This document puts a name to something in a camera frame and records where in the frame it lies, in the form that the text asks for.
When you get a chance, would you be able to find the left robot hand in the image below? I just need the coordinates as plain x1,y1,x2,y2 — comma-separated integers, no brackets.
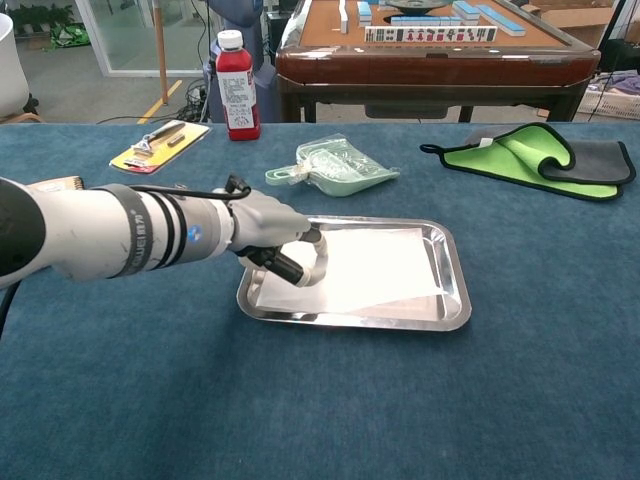
227,187,331,289

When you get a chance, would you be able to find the white paper napkin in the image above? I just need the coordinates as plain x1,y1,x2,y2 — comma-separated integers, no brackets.
255,227,445,314

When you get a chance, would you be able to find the silver metal tray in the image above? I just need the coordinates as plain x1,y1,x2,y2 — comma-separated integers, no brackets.
236,215,473,332

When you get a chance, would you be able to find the green mini dustpan in bag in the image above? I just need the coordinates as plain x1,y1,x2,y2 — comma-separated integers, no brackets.
264,133,401,197

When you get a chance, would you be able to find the razor in yellow package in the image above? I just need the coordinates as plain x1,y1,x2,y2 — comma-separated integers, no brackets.
108,119,211,175

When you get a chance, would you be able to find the red juice bottle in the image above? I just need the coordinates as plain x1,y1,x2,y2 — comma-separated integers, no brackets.
214,29,262,142

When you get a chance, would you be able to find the blue felt table mat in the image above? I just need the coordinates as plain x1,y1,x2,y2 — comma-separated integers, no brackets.
0,121,640,480

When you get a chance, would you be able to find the wooden pole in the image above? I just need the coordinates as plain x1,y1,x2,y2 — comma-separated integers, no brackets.
152,0,170,105

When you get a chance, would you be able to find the kraft spiral notebook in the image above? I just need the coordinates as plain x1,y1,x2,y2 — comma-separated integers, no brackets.
27,174,86,194

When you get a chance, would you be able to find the brown mahjong table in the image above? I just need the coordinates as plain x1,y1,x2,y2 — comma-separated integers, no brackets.
274,0,601,124

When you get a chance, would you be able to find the green grey microfibre cloth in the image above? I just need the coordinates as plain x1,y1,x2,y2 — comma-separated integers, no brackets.
419,122,637,203

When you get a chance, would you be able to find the row of face-up mahjong tiles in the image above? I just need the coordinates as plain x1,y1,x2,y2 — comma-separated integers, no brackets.
364,25,499,44

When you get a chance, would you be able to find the row of blue-backed mahjong tiles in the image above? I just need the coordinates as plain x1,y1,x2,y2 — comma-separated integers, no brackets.
452,0,527,37
390,15,464,27

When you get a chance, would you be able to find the green bag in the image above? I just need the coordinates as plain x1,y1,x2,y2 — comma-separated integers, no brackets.
49,23,91,50

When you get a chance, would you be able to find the white chair with wooden legs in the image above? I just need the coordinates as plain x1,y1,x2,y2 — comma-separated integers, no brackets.
0,13,45,124

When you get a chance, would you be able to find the white plastic basket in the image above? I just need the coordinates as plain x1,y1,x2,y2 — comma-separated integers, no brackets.
574,74,640,121

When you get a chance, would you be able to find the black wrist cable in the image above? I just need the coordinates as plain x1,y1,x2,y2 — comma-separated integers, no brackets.
130,173,252,202

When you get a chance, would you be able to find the blue grey machine pedestal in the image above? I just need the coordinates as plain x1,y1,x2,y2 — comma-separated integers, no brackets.
202,0,279,124

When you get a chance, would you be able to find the black floor cable tangle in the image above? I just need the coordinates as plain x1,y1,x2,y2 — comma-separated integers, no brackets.
97,77,211,125

